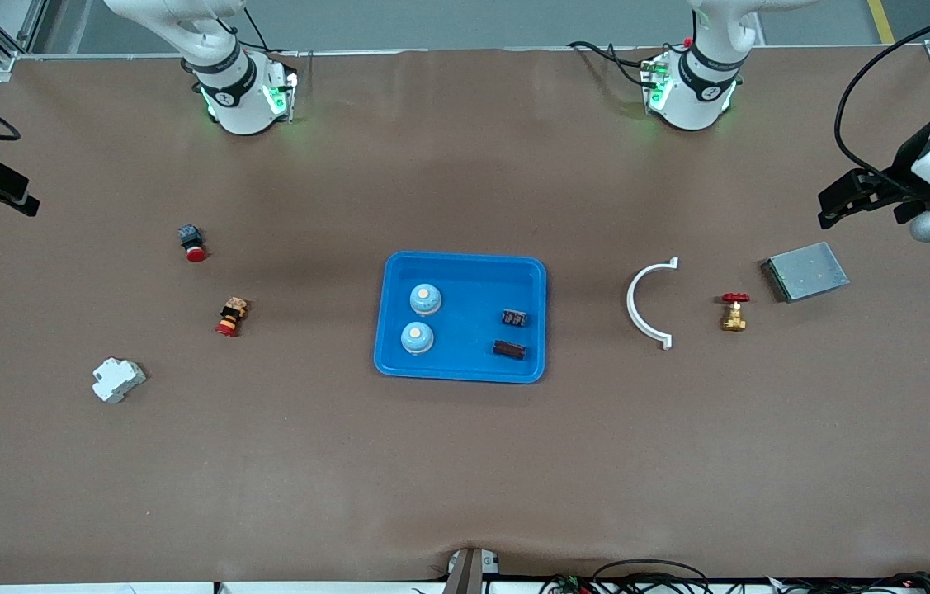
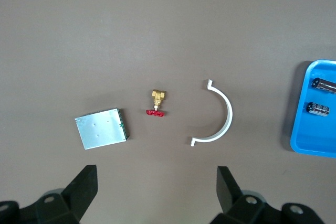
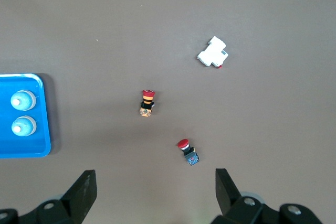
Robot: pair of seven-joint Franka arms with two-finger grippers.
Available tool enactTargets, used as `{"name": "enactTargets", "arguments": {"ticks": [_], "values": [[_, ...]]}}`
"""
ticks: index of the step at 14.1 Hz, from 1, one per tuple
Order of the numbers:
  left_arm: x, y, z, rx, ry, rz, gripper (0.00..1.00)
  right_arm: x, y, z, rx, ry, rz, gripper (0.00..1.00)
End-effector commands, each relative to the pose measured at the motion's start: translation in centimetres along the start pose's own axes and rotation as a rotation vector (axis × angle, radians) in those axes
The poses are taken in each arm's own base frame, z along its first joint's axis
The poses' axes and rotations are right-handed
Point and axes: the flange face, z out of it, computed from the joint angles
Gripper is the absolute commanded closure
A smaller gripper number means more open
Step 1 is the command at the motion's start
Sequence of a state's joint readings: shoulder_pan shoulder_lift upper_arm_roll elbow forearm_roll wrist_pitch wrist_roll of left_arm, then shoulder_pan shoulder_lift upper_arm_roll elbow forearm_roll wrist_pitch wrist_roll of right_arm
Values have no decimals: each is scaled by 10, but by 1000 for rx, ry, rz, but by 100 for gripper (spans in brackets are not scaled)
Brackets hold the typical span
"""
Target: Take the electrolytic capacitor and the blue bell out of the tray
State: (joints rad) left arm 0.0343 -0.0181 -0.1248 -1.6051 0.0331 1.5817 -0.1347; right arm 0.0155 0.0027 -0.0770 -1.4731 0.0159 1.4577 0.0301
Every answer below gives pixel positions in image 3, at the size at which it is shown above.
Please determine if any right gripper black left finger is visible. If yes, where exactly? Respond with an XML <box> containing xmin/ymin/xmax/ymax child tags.
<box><xmin>0</xmin><ymin>169</ymin><xmax>98</xmax><ymax>224</ymax></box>

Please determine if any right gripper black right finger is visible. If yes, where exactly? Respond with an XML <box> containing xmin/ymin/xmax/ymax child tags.
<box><xmin>209</xmin><ymin>168</ymin><xmax>323</xmax><ymax>224</ymax></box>

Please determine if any light blue dome bell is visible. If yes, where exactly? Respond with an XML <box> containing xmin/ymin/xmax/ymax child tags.
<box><xmin>10</xmin><ymin>90</ymin><xmax>36</xmax><ymax>111</ymax></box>
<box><xmin>11</xmin><ymin>115</ymin><xmax>37</xmax><ymax>137</ymax></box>

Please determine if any blue plastic tray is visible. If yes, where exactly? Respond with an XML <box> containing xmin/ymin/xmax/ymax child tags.
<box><xmin>0</xmin><ymin>73</ymin><xmax>51</xmax><ymax>158</ymax></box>

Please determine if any red pushbutton black body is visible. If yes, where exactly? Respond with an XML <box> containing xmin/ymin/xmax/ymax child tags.
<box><xmin>176</xmin><ymin>138</ymin><xmax>200</xmax><ymax>167</ymax></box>

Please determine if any red emergency stop orange body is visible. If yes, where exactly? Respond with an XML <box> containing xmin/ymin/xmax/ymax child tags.
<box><xmin>139</xmin><ymin>89</ymin><xmax>156</xmax><ymax>117</ymax></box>

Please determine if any white circuit breaker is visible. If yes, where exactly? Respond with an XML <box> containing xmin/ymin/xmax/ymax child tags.
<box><xmin>197</xmin><ymin>36</ymin><xmax>229</xmax><ymax>68</ymax></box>

